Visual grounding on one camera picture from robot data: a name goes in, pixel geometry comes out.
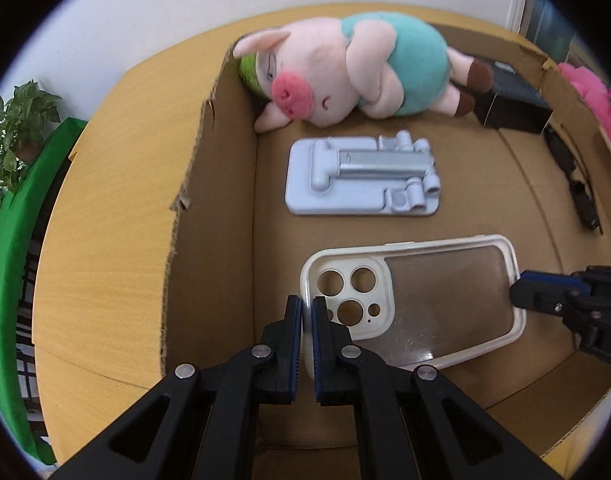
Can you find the green covered side table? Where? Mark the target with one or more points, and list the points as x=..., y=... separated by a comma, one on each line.
x=18, y=215

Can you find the black sunglasses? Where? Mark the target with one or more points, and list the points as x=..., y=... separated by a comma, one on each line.
x=579, y=185

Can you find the pig plush teal shirt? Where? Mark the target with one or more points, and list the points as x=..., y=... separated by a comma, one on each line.
x=386, y=64

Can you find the pink bear plush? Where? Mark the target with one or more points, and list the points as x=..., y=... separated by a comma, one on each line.
x=593, y=91

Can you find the potted green plant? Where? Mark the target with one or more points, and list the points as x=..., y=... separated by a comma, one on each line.
x=24, y=123

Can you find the cardboard box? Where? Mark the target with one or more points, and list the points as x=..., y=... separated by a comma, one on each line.
x=237, y=251

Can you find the white clear phone case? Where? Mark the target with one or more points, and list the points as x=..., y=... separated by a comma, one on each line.
x=440, y=303

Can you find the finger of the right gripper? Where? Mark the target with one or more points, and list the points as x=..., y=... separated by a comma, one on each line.
x=549, y=293

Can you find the black box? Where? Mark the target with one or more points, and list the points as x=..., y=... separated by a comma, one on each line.
x=512, y=103

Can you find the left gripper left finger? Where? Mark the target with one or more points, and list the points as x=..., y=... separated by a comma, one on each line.
x=199, y=424

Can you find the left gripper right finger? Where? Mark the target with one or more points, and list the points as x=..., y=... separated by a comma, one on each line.
x=412, y=424

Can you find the grey folding phone stand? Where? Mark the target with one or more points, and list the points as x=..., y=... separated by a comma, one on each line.
x=362, y=176

